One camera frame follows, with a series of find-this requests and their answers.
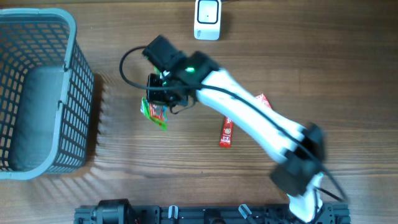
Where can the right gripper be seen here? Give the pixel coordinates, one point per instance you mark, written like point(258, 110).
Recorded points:
point(154, 98)

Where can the Haribo gummy candy bag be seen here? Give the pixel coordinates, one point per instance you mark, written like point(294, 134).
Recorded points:
point(156, 113)

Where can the red Nescafe stick sachet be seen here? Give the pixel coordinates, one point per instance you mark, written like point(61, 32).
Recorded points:
point(226, 133)

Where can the small red white box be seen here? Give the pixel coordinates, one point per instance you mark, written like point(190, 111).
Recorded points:
point(263, 100)

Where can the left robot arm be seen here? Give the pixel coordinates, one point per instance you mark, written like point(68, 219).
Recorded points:
point(118, 211)

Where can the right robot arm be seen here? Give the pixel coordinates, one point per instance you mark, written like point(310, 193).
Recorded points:
point(298, 151)

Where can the white barcode scanner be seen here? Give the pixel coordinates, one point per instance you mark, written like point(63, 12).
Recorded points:
point(207, 19)

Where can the grey plastic mesh basket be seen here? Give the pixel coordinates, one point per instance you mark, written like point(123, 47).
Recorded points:
point(47, 90)

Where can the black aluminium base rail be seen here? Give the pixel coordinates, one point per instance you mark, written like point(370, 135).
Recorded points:
point(274, 213)

